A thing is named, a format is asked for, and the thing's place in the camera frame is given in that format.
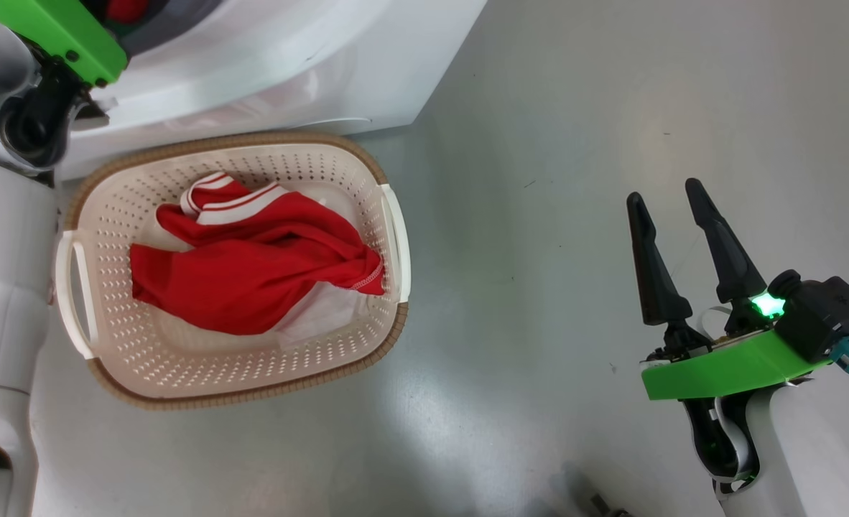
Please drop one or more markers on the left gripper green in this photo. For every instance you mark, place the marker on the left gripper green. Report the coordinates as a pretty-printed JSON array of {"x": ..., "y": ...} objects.
[{"x": 51, "y": 29}]

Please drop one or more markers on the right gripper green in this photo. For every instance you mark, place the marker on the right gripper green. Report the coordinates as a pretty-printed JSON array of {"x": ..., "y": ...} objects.
[{"x": 719, "y": 373}]

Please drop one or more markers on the red and white clothes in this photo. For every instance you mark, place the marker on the red and white clothes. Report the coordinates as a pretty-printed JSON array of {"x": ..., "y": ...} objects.
[{"x": 252, "y": 266}]

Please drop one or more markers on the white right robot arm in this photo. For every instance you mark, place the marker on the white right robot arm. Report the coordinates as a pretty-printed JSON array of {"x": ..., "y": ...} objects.
[{"x": 812, "y": 445}]

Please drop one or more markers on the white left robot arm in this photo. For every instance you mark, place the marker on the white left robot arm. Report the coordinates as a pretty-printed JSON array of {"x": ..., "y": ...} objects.
[{"x": 1, "y": 251}]

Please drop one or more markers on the white front-load washing machine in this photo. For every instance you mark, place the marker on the white front-load washing machine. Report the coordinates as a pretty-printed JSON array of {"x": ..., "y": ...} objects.
[{"x": 288, "y": 64}]

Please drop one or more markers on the cream perforated laundry basket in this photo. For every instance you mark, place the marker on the cream perforated laundry basket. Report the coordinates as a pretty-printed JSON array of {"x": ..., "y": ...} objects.
[{"x": 144, "y": 359}]

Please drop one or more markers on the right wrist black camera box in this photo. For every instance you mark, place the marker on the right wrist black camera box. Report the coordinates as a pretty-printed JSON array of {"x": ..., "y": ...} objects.
[{"x": 827, "y": 316}]

